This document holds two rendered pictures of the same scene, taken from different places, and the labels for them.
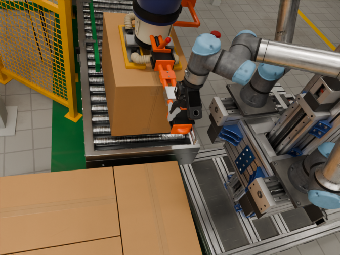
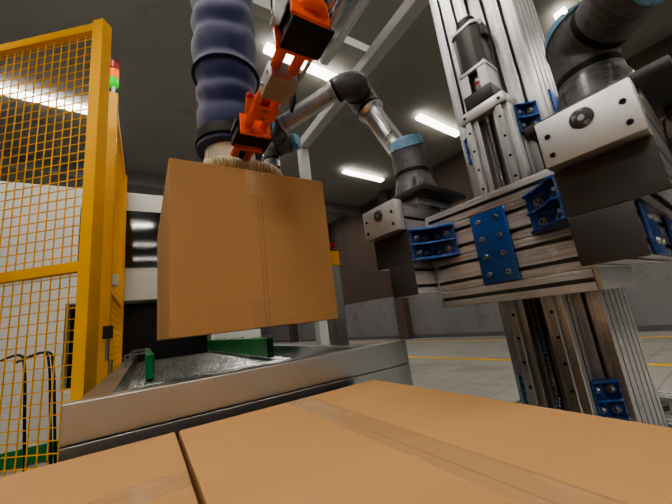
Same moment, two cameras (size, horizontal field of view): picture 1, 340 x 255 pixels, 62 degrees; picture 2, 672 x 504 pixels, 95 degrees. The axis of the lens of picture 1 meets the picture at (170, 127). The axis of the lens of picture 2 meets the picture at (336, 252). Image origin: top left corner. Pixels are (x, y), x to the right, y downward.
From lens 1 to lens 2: 1.36 m
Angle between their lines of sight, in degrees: 63
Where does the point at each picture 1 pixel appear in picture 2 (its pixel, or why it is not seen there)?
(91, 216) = not seen: outside the picture
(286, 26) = (388, 126)
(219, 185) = not seen: hidden behind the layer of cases
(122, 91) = (184, 174)
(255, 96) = (417, 176)
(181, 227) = (558, 431)
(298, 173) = (580, 82)
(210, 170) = not seen: hidden behind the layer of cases
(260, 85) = (411, 157)
